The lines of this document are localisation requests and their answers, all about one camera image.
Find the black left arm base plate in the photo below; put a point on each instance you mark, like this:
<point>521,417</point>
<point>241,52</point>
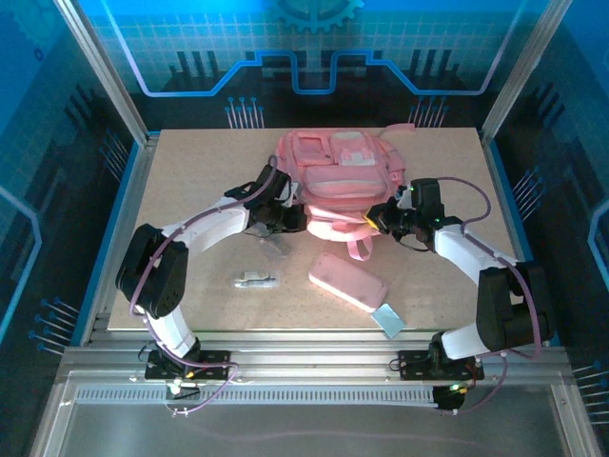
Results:
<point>214,364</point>

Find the aluminium frame post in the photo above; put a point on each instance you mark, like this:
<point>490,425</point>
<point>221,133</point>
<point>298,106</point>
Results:
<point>520,71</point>
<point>109,71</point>

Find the aluminium front beam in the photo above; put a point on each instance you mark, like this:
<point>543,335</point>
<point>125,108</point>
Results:
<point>309,354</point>

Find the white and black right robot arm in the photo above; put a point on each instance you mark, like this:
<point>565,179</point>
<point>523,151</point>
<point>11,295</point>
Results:
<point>461,247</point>

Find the light blue card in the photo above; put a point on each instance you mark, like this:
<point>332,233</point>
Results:
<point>388,320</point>

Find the small black connector box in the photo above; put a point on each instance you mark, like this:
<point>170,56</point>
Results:
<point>447,400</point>

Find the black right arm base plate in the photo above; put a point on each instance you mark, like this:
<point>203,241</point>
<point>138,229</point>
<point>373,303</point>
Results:
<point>411,364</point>

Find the pink pencil case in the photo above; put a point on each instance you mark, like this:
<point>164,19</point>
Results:
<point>347,281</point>

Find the grey metal front tray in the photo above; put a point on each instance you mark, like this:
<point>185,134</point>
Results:
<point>304,433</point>

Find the aluminium table side rail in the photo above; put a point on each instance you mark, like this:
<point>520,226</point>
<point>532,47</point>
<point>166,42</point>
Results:
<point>503,190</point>
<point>145,159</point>

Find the pink backpack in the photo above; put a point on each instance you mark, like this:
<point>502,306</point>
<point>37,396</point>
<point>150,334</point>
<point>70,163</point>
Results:
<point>342,190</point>

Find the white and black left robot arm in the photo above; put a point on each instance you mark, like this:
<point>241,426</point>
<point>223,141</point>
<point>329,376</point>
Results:
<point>214,224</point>

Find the clear bag of dark supplies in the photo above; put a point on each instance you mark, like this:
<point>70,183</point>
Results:
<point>276,245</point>

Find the small clear packet white item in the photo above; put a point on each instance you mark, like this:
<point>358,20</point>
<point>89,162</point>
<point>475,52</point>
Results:
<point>256,279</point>

